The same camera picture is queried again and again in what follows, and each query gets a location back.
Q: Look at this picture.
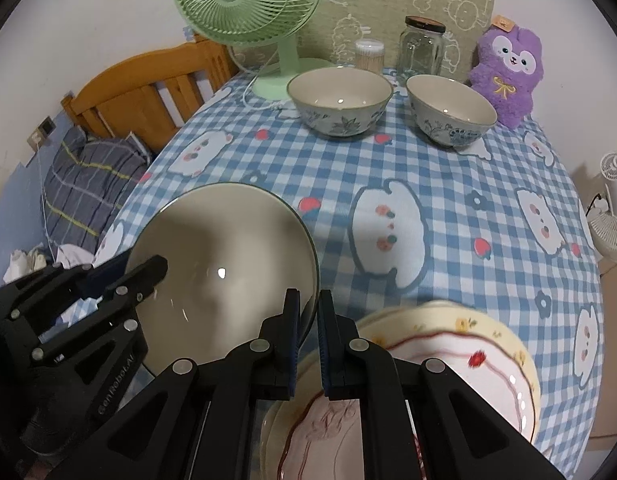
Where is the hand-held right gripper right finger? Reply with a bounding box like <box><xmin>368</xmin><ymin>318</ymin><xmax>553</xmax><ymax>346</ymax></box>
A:
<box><xmin>318</xmin><ymin>289</ymin><xmax>564</xmax><ymax>480</ymax></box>

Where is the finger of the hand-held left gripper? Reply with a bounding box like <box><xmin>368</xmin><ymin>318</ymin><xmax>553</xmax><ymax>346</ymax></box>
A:
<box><xmin>33</xmin><ymin>255</ymin><xmax>169</xmax><ymax>361</ymax></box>
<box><xmin>5</xmin><ymin>255</ymin><xmax>134</xmax><ymax>323</ymax></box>

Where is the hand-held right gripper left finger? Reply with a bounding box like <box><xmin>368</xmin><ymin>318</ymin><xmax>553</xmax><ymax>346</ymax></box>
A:
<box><xmin>53</xmin><ymin>287</ymin><xmax>302</xmax><ymax>480</ymax></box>

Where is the large cream bowl green rim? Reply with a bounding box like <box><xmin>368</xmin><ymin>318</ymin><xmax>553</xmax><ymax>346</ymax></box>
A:
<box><xmin>123</xmin><ymin>182</ymin><xmax>320</xmax><ymax>376</ymax></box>

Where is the yellow floral beaded plate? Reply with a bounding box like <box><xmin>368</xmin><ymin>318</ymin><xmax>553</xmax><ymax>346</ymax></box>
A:
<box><xmin>261</xmin><ymin>300</ymin><xmax>541</xmax><ymax>480</ymax></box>

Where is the cream bowl leaf print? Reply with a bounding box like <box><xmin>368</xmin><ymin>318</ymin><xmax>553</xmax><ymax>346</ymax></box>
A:
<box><xmin>287</xmin><ymin>66</ymin><xmax>394</xmax><ymax>139</ymax></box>

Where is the cream bowl blue print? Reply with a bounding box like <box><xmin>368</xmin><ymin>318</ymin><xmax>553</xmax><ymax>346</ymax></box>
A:
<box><xmin>405</xmin><ymin>75</ymin><xmax>498</xmax><ymax>150</ymax></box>

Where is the white garment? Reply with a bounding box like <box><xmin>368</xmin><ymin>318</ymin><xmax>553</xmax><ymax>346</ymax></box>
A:
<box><xmin>53</xmin><ymin>242</ymin><xmax>94</xmax><ymax>268</ymax></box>

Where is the crumpled white cloth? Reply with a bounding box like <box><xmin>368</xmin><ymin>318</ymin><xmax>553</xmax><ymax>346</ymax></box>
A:
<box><xmin>3</xmin><ymin>247</ymin><xmax>52</xmax><ymax>283</ymax></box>

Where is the grey striped pillow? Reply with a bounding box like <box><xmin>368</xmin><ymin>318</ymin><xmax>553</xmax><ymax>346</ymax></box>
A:
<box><xmin>42</xmin><ymin>127</ymin><xmax>154</xmax><ymax>256</ymax></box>

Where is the wooden bed headboard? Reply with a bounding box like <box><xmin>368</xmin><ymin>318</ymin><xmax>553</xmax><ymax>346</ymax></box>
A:
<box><xmin>61</xmin><ymin>40</ymin><xmax>239</xmax><ymax>153</ymax></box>

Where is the blue checkered tablecloth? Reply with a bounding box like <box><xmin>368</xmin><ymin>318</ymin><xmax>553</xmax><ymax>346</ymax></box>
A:
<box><xmin>96</xmin><ymin>67</ymin><xmax>606</xmax><ymax>461</ymax></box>

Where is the cotton swab container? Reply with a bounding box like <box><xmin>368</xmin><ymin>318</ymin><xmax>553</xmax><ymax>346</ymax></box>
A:
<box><xmin>355</xmin><ymin>38</ymin><xmax>386</xmax><ymax>70</ymax></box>

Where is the white fan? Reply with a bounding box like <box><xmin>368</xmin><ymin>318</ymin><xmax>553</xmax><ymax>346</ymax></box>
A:
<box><xmin>583</xmin><ymin>152</ymin><xmax>617</xmax><ymax>266</ymax></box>

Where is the glass jar black lid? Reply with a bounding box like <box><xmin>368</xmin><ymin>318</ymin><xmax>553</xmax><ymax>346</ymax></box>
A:
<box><xmin>395</xmin><ymin>16</ymin><xmax>446</xmax><ymax>81</ymax></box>

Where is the purple plush toy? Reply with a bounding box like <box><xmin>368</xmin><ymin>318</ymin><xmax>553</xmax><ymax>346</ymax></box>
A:
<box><xmin>469</xmin><ymin>15</ymin><xmax>545</xmax><ymax>128</ymax></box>

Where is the wall socket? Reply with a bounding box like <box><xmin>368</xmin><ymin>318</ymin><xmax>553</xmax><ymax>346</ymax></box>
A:
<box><xmin>27</xmin><ymin>116</ymin><xmax>56</xmax><ymax>151</ymax></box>

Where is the white fan cable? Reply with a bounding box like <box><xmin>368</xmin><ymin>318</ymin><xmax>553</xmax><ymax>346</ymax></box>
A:
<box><xmin>241</xmin><ymin>72</ymin><xmax>299</xmax><ymax>116</ymax></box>

